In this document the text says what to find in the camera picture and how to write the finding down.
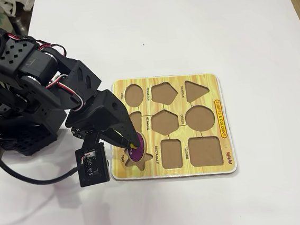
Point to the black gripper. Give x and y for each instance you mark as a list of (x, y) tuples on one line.
[(107, 106)]

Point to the purple oval piece yellow pin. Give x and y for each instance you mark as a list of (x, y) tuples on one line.
[(136, 155)]

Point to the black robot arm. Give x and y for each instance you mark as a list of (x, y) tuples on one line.
[(9, 54)]

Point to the wooden shape puzzle board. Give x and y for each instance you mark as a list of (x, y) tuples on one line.
[(217, 90)]

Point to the black gridded clamp plate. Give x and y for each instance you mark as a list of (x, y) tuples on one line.
[(31, 145)]

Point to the white plastic bag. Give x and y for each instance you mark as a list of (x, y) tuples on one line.
[(20, 4)]

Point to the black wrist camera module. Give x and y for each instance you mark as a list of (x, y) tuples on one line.
[(92, 166)]

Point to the grey metal post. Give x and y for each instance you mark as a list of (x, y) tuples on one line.
[(20, 25)]

